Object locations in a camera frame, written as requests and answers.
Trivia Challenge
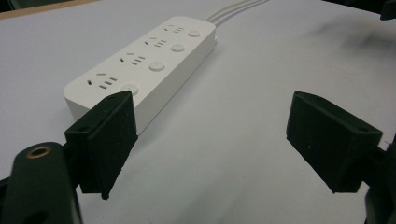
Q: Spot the white power strip cable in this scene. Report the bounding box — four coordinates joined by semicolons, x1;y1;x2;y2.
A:
204;0;270;26

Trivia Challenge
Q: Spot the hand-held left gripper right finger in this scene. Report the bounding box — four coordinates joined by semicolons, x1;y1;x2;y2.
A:
286;91;384;194

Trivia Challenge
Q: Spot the white power strip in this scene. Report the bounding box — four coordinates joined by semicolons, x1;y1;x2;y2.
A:
63;16;218;135

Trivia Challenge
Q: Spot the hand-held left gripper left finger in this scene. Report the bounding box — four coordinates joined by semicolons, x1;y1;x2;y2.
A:
64;90;139;201

